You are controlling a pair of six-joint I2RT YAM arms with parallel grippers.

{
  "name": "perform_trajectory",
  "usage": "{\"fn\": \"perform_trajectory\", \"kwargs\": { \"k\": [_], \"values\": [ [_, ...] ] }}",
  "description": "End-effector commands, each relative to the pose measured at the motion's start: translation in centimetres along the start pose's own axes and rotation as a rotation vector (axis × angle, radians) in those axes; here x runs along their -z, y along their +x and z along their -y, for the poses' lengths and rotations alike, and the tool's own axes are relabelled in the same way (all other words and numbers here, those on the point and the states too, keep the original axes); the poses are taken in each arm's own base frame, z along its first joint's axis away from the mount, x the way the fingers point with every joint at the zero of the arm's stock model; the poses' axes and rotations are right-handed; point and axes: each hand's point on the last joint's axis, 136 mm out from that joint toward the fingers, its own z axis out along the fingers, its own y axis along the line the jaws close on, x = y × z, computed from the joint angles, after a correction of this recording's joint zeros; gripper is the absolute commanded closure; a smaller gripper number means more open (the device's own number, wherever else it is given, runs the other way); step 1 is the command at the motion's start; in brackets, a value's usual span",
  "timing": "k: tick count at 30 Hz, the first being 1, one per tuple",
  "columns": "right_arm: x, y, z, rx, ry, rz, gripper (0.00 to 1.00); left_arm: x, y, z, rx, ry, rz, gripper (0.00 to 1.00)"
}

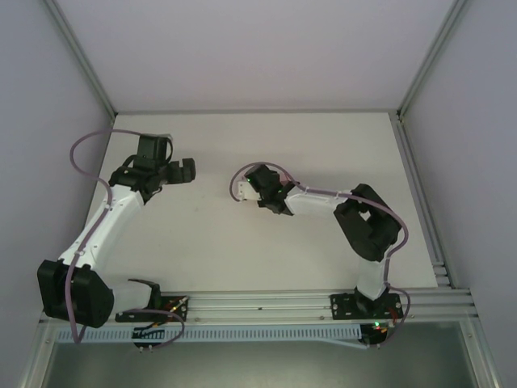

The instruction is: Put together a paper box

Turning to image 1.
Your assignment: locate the black control board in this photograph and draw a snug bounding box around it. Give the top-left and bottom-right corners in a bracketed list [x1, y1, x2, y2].
[361, 321, 392, 349]

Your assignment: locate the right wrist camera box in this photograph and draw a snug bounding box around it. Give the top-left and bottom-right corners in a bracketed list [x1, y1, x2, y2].
[236, 180, 260, 203]

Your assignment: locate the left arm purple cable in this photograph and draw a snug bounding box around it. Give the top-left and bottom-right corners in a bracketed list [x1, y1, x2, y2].
[69, 129, 186, 349]

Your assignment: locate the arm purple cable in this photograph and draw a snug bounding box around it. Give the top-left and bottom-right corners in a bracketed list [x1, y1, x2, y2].
[229, 161, 411, 347]
[69, 129, 186, 349]

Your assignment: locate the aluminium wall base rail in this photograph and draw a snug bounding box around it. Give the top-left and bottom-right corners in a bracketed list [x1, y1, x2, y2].
[114, 108, 401, 117]

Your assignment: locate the aluminium mounting rail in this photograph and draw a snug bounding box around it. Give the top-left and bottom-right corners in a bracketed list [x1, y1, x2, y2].
[40, 287, 478, 324]

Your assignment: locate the aluminium frame post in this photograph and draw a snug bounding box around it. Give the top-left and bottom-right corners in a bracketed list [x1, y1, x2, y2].
[43, 0, 119, 119]
[397, 0, 472, 119]

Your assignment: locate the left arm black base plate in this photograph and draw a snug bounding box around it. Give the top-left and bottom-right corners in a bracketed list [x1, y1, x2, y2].
[116, 296, 190, 323]

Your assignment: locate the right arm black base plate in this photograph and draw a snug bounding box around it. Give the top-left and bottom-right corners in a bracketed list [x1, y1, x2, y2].
[330, 293, 404, 320]

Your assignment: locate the aluminium side rail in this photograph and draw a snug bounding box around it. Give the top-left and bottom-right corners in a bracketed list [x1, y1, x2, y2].
[388, 112, 456, 289]

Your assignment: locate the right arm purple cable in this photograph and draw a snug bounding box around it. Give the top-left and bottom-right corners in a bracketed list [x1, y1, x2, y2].
[229, 161, 411, 347]

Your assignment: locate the white slotted cable duct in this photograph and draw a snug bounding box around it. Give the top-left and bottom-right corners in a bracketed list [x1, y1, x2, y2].
[54, 325, 368, 351]

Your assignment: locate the aluminium frame leg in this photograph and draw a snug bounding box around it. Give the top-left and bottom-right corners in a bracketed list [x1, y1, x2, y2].
[19, 318, 58, 388]
[460, 321, 502, 388]

